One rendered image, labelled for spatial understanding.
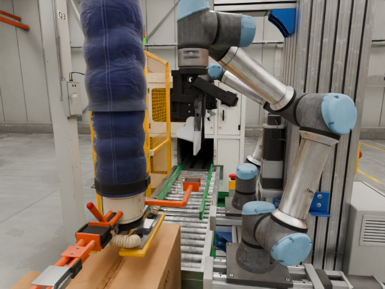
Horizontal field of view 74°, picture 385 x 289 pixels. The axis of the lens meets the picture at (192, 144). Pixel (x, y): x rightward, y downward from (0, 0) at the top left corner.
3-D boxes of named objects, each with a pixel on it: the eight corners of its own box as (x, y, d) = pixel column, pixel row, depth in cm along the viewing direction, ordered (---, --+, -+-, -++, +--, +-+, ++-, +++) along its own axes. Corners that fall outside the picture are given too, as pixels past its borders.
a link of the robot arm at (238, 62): (302, 104, 97) (203, 19, 79) (326, 105, 87) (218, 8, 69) (287, 130, 97) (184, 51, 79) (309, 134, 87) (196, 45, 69)
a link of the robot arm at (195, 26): (218, -4, 57) (181, -9, 54) (217, 49, 59) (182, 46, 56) (205, 7, 64) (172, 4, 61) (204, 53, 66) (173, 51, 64)
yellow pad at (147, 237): (146, 214, 130) (146, 205, 129) (165, 216, 129) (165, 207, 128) (118, 256, 97) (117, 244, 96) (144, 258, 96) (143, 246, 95)
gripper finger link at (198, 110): (193, 137, 61) (196, 106, 64) (201, 137, 61) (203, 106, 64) (192, 127, 57) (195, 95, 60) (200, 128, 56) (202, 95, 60)
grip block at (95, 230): (88, 235, 93) (86, 221, 92) (113, 237, 92) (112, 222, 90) (74, 249, 85) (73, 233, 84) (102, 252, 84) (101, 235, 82)
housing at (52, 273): (50, 278, 71) (48, 264, 70) (73, 281, 70) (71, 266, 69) (31, 298, 64) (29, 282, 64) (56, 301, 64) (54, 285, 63)
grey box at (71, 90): (78, 114, 237) (75, 82, 231) (83, 114, 236) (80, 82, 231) (64, 116, 218) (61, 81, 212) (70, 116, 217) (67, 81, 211)
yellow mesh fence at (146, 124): (167, 200, 407) (165, 62, 366) (173, 200, 405) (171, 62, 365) (144, 241, 293) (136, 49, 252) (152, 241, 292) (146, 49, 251)
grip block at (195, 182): (185, 185, 143) (185, 176, 142) (200, 186, 141) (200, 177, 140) (183, 191, 134) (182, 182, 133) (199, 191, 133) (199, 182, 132)
